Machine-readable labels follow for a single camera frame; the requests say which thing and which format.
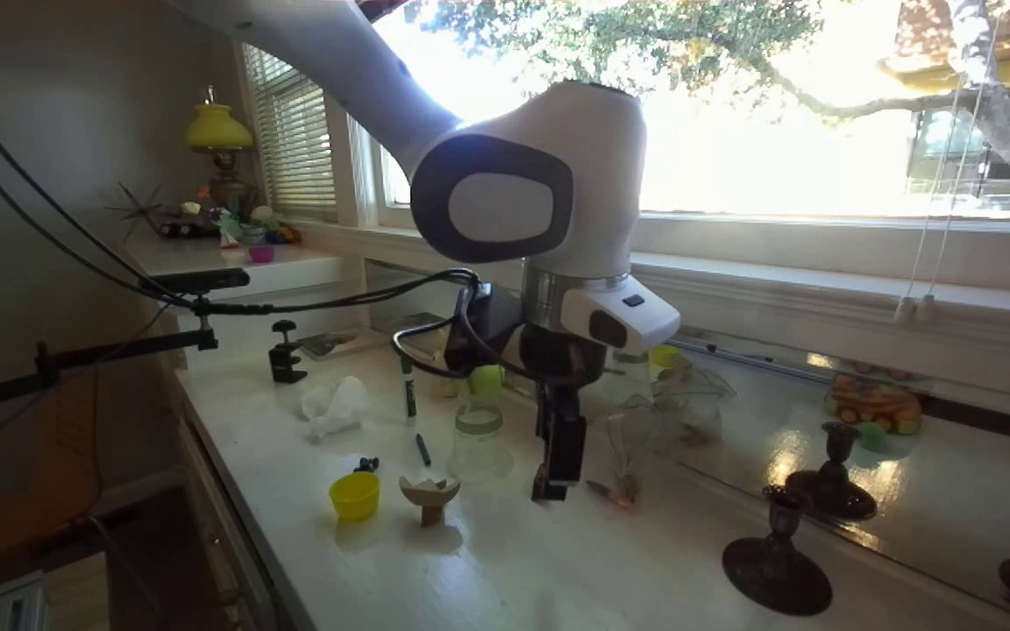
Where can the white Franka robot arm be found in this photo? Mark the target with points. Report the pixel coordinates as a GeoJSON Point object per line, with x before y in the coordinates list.
{"type": "Point", "coordinates": [596, 153]}

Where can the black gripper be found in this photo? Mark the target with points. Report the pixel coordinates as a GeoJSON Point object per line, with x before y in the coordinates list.
{"type": "Point", "coordinates": [563, 365]}

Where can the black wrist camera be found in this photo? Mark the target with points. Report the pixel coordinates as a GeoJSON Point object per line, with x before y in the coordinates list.
{"type": "Point", "coordinates": [486, 335]}

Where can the dark blue pen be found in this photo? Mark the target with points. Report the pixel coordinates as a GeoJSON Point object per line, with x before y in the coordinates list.
{"type": "Point", "coordinates": [423, 449]}

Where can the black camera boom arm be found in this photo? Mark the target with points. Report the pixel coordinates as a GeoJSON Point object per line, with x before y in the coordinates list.
{"type": "Point", "coordinates": [84, 354]}

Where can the clear wine glass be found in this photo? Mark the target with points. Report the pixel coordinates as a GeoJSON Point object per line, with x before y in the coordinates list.
{"type": "Point", "coordinates": [666, 423]}

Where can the small black toy piece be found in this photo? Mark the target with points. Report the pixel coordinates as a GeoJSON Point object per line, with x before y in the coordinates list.
{"type": "Point", "coordinates": [366, 464]}

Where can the white crumpled cloth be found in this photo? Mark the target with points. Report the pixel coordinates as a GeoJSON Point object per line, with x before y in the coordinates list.
{"type": "Point", "coordinates": [335, 409]}

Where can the green tennis ball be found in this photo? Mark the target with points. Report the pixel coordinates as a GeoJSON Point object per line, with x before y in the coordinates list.
{"type": "Point", "coordinates": [490, 379]}

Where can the black stereo camera bar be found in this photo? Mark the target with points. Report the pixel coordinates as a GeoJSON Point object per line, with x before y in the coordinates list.
{"type": "Point", "coordinates": [194, 281]}

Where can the green capped whiteboard marker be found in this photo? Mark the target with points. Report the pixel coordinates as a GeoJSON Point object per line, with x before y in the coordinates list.
{"type": "Point", "coordinates": [409, 391]}

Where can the white window blind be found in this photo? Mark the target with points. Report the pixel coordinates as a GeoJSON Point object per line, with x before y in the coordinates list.
{"type": "Point", "coordinates": [295, 143]}

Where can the small purple cup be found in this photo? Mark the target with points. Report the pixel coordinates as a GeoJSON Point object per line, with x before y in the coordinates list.
{"type": "Point", "coordinates": [261, 253]}

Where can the black table clamp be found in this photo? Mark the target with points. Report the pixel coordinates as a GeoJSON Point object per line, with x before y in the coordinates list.
{"type": "Point", "coordinates": [284, 354]}

